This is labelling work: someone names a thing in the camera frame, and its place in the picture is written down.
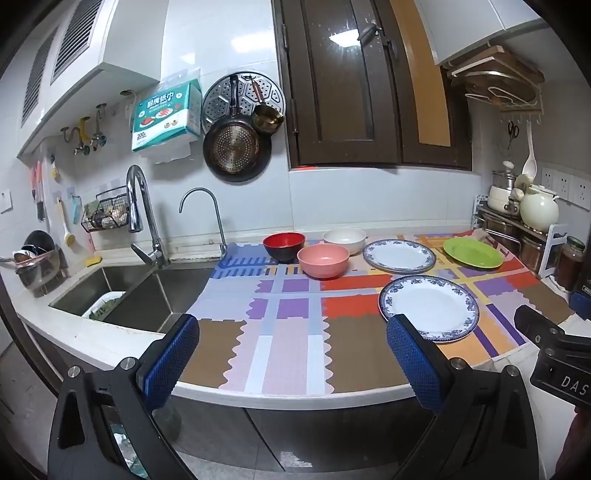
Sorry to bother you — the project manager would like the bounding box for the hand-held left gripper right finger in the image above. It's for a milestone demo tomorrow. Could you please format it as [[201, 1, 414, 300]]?
[[387, 314, 541, 480]]

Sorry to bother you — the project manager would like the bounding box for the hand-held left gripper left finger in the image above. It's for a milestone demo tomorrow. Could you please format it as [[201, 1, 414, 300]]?
[[47, 313, 200, 480]]

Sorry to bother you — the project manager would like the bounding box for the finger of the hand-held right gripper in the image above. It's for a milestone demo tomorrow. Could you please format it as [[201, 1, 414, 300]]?
[[514, 305, 566, 354]]

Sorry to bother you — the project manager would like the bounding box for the blue-rimmed white plate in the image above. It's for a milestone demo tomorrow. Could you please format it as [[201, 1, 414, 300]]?
[[379, 275, 480, 343], [362, 239, 437, 274]]

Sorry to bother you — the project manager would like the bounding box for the green plate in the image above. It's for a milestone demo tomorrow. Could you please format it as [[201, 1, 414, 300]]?
[[443, 237, 504, 269]]

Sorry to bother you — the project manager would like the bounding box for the pink bowl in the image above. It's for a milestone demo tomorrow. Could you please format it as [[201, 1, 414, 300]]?
[[297, 244, 350, 280]]

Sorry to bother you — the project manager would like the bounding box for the white bowl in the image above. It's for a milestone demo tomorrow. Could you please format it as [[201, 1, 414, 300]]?
[[322, 228, 368, 256]]

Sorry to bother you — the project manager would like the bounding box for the red bowl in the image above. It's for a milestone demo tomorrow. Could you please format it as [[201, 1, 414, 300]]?
[[263, 232, 307, 264]]

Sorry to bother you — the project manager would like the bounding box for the person's right forearm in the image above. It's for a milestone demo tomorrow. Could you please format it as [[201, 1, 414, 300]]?
[[570, 408, 591, 480]]

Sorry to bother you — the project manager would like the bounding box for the blue container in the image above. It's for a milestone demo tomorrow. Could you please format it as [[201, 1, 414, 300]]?
[[569, 291, 591, 321]]

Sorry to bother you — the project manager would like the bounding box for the glass jar with dark contents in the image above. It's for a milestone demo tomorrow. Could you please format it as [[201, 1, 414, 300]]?
[[553, 235, 586, 289]]

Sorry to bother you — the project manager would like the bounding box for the copper-toned steel pot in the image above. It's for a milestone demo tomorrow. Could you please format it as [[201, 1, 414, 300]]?
[[519, 235, 552, 273]]

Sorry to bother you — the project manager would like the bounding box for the white rack side panel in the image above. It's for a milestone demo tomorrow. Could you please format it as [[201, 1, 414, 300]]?
[[538, 224, 568, 280]]

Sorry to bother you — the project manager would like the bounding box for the stainless steel sink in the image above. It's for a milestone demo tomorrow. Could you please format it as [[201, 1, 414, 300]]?
[[48, 265, 218, 333]]

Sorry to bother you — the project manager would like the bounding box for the white basin with greens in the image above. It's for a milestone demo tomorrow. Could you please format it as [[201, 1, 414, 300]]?
[[82, 291, 126, 320]]

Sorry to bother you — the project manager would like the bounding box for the wide steel pot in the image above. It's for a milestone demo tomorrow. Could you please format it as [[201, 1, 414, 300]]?
[[482, 217, 522, 245]]

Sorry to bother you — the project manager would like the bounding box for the cream kettle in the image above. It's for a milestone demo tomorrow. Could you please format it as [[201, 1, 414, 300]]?
[[515, 174, 560, 233]]

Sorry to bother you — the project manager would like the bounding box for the metal pot rack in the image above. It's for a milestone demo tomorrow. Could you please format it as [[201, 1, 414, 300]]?
[[475, 205, 555, 278]]

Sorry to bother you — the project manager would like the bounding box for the colourful patterned table mat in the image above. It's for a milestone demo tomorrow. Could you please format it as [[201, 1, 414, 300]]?
[[178, 233, 575, 395]]

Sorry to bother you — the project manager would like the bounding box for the cream pot with lid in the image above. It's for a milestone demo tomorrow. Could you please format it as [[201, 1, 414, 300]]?
[[488, 160, 522, 215]]

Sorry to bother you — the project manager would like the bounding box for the dark base cabinet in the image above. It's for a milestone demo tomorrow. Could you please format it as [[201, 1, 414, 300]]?
[[14, 314, 467, 480]]

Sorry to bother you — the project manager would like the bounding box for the thin gooseneck faucet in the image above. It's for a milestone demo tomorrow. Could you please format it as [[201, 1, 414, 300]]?
[[179, 188, 228, 257]]

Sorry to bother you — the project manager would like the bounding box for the white rice spoon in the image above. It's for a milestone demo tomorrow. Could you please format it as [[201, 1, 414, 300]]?
[[522, 122, 539, 178]]

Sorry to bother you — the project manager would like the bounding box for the steel colander with dishes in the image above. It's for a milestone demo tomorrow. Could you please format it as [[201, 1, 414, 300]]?
[[0, 230, 63, 291]]

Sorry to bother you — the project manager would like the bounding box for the tall chrome pull-out faucet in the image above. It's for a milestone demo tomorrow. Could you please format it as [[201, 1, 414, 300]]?
[[126, 165, 171, 269]]

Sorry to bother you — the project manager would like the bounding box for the yellow dish brush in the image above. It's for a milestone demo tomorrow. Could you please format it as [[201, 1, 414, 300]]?
[[58, 198, 77, 245]]

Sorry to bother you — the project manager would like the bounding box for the hanging pink utensil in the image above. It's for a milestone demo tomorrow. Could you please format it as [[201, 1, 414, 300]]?
[[30, 159, 49, 222]]

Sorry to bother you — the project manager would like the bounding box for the dark frying pan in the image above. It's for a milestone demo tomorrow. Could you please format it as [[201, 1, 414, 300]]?
[[203, 76, 272, 183]]

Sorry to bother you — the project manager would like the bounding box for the paper towel pack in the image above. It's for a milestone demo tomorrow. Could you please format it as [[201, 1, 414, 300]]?
[[131, 69, 204, 164]]

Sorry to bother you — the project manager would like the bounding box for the small brass saucepan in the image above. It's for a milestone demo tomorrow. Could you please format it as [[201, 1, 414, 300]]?
[[249, 78, 285, 136]]

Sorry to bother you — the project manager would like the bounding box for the perforated steel steamer tray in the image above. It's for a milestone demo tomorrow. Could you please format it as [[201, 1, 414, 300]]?
[[202, 72, 287, 134]]

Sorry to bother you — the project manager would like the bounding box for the white upper cabinet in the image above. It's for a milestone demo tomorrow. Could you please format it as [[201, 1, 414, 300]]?
[[413, 0, 546, 65]]

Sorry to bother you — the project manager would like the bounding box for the white wall socket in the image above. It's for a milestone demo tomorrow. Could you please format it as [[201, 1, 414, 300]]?
[[539, 166, 591, 206]]

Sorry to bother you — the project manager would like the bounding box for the black wire basket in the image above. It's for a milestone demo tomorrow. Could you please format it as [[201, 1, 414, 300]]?
[[81, 185, 130, 232]]

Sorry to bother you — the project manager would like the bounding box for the white wire wall rack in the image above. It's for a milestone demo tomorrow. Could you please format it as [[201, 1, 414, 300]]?
[[447, 60, 544, 125]]

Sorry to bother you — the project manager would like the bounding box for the dark brown window frame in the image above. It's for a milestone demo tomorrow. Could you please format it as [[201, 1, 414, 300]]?
[[272, 0, 474, 172]]

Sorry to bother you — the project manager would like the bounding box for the chrome wall valve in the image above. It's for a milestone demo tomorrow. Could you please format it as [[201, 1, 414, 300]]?
[[91, 105, 108, 149]]

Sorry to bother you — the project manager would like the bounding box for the wall rack with boards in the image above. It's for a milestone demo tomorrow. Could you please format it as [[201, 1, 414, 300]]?
[[445, 45, 546, 100]]

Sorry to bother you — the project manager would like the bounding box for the white vented wall cabinet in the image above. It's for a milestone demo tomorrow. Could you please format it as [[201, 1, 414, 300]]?
[[0, 0, 169, 158]]

